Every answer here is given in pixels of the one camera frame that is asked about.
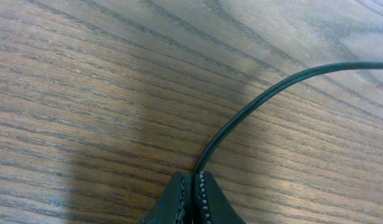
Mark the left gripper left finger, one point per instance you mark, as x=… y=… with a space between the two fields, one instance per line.
x=175 y=203

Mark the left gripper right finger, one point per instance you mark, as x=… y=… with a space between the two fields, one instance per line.
x=210 y=205

